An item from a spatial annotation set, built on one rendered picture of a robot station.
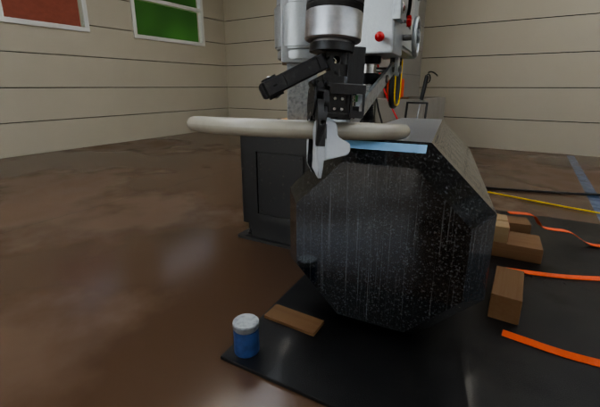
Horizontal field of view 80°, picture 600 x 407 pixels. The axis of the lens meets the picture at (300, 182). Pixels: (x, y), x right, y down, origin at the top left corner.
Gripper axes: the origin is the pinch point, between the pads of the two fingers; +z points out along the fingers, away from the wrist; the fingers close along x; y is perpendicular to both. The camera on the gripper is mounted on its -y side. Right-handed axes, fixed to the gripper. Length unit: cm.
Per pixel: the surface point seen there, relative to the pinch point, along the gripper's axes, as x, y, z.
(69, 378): 62, -72, 88
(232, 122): 3.1, -13.5, -6.8
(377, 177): 63, 36, 12
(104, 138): 624, -269, 53
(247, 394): 47, -9, 86
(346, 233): 71, 28, 36
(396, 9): 61, 36, -44
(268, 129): -0.1, -7.6, -6.0
